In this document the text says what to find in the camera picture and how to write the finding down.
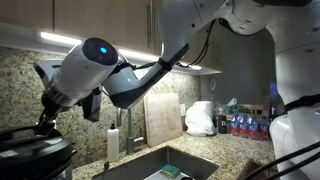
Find black robot base cable bundle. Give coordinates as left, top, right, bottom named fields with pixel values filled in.
left=244, top=139, right=320, bottom=180

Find green dish sponge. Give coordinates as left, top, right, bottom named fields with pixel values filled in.
left=161, top=164, right=182, bottom=178

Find white paper towel roll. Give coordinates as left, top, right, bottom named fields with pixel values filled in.
left=194, top=100, right=214, bottom=121

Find blue glowing tall device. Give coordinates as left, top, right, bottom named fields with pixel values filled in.
left=269, top=82, right=280, bottom=118

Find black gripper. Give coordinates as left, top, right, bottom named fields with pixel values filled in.
left=34, top=96, right=66, bottom=136

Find black pressure cooker lid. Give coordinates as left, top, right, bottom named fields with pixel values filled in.
left=0, top=128, right=74, bottom=180

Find plastic water bottle red label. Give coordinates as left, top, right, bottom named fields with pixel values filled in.
left=239, top=114, right=251, bottom=138
left=230, top=113, right=241, bottom=137
left=248, top=115, right=260, bottom=140
left=259, top=116, right=271, bottom=140

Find brown wooden wall cabinets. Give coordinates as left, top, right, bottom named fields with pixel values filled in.
left=0, top=0, right=234, bottom=74

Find wooden basket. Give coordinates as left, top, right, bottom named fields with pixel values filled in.
left=243, top=103, right=265, bottom=116

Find metal cabinet door handle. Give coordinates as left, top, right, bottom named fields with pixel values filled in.
left=146, top=0, right=155, bottom=46

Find white plastic bag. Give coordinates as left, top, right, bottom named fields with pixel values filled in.
left=184, top=104, right=215, bottom=137

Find light wooden cutting board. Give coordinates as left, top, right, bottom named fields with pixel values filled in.
left=143, top=92, right=184, bottom=148

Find brushed steel gooseneck faucet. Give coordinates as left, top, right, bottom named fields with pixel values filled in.
left=115, top=107, right=147, bottom=156

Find green snack bag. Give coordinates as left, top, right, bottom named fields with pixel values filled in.
left=226, top=98, right=248, bottom=116

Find white soap dispenser bottle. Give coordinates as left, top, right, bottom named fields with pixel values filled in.
left=106, top=123, right=120, bottom=163

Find dark jar with label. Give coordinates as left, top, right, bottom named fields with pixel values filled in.
left=215, top=114, right=228, bottom=135

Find stainless steel sink basin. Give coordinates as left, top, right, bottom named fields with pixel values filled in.
left=91, top=146, right=221, bottom=180

